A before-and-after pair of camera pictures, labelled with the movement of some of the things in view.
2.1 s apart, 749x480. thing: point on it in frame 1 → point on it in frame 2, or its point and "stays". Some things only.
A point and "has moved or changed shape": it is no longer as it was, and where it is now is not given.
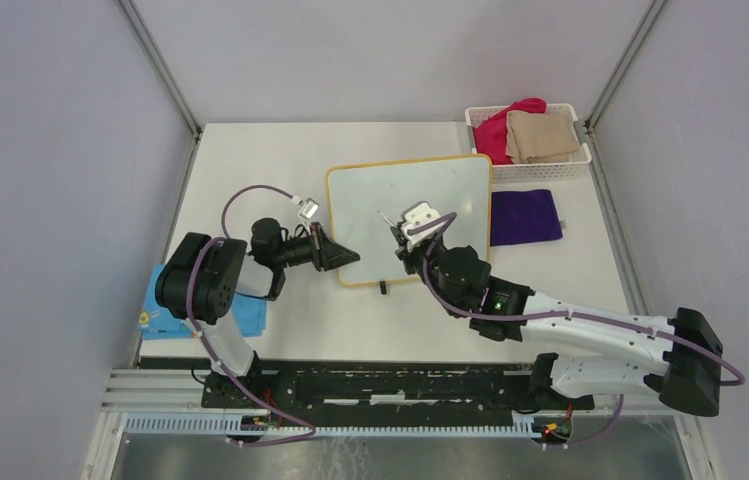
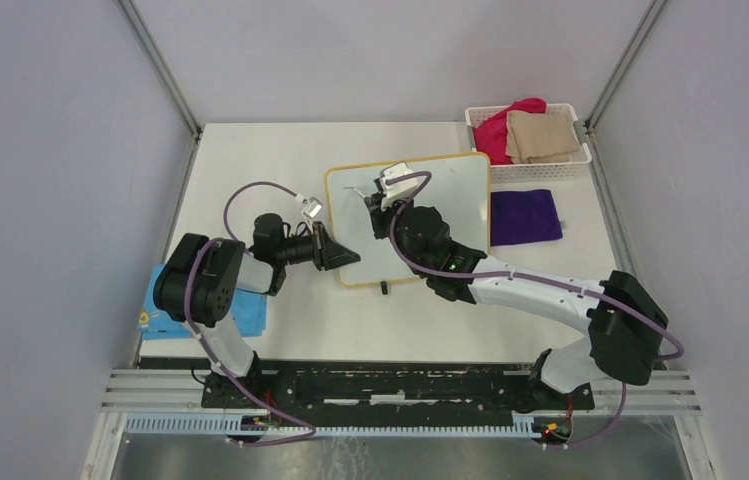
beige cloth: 540,137 stays
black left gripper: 327,253 stays
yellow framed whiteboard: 357,193 stays
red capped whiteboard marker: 387,219 has moved or changed shape
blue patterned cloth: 157,324 stays
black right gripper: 406,255 → 378,214
